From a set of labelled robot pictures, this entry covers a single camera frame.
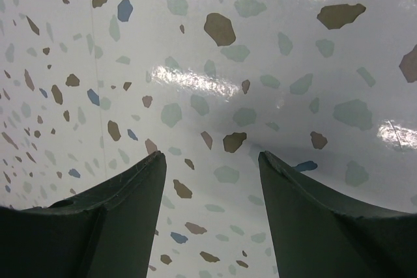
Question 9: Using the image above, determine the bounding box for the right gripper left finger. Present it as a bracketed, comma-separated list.
[1, 151, 167, 277]

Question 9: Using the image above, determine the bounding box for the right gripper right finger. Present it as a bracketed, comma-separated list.
[258, 151, 416, 277]

